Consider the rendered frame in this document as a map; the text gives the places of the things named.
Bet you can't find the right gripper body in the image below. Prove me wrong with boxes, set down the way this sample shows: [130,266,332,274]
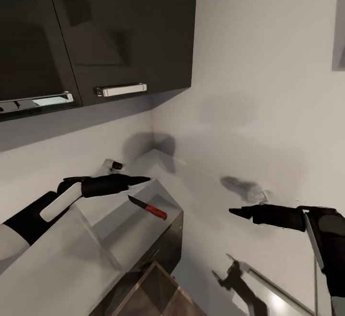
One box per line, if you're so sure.
[250,204,286,227]

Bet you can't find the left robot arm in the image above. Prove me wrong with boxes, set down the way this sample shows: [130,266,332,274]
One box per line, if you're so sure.
[0,158,150,275]

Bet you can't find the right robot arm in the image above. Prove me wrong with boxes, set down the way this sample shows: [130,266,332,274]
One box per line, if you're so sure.
[229,190,345,316]

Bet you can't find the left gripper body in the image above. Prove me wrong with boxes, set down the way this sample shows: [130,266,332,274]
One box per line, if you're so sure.
[95,174,128,196]

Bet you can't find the parer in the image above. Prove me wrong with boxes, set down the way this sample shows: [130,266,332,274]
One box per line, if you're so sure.
[128,195,167,219]

